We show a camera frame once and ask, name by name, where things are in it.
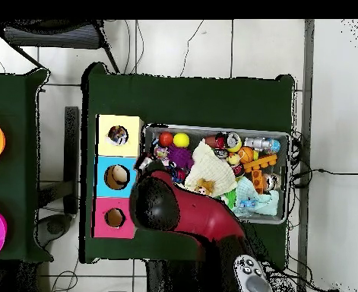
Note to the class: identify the cloth with colourful print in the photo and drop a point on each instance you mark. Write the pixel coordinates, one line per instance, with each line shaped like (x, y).
(161, 152)

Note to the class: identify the cloth with coloured dots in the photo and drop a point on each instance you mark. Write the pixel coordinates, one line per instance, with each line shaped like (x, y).
(117, 135)

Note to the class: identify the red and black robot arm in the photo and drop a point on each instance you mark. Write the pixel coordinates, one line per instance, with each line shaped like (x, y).
(197, 213)

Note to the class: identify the silver mesh bin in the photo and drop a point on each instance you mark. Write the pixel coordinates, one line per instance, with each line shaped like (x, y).
(203, 130)

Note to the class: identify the wooden box with three holes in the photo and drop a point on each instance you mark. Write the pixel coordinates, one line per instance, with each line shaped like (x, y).
(117, 152)

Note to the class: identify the purple spiky ball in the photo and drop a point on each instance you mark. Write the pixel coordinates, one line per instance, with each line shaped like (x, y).
(181, 156)

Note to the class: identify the yellow ball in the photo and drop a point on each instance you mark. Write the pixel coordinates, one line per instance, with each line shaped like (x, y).
(181, 140)

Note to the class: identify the red ball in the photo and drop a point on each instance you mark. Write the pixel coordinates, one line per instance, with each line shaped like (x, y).
(166, 139)

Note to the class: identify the cream waffle cloth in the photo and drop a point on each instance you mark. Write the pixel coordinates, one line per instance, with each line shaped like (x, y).
(210, 170)

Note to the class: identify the brown monkey plush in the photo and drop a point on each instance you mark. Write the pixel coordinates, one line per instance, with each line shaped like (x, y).
(203, 188)

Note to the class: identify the black soda can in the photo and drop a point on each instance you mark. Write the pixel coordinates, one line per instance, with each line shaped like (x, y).
(233, 140)

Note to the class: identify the dark green table cloth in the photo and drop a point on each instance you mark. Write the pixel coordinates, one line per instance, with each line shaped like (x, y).
(197, 100)
(14, 188)

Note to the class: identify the orange toy basketball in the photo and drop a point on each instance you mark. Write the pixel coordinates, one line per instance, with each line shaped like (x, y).
(245, 154)

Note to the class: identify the orange toy brick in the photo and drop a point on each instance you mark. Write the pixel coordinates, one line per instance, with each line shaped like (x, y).
(257, 182)

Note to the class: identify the mint green cloth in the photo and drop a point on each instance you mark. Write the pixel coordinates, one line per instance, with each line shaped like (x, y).
(263, 206)

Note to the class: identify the black panel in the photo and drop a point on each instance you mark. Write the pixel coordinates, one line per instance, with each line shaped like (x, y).
(71, 137)

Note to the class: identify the black mesh chair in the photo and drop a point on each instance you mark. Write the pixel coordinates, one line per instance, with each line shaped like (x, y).
(54, 36)

